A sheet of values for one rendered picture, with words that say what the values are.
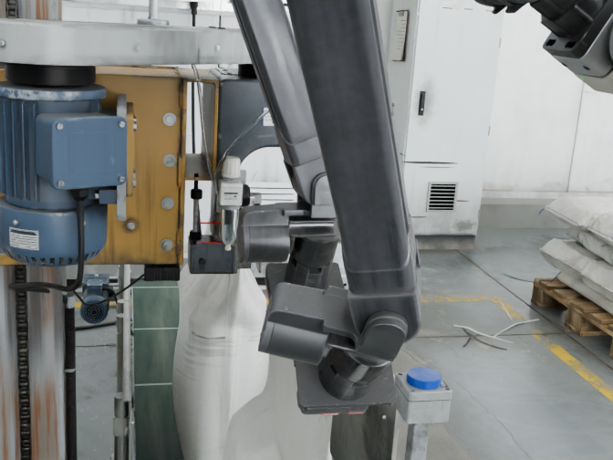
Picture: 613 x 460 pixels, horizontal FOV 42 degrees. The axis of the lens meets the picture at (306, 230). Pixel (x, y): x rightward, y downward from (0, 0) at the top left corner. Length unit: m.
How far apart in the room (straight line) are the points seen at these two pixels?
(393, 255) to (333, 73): 0.17
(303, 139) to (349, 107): 0.41
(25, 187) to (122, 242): 0.27
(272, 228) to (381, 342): 0.34
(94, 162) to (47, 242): 0.15
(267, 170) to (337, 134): 3.60
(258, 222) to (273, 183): 3.21
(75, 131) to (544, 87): 5.22
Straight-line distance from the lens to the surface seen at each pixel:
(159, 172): 1.34
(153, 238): 1.37
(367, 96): 0.56
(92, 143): 1.07
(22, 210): 1.16
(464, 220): 5.35
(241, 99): 1.33
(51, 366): 1.51
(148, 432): 2.18
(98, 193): 1.15
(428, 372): 1.45
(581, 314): 4.18
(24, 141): 1.14
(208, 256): 1.37
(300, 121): 0.97
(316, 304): 0.73
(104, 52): 1.13
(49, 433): 1.57
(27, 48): 1.10
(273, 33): 0.96
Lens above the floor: 1.45
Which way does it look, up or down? 15 degrees down
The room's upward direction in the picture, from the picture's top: 4 degrees clockwise
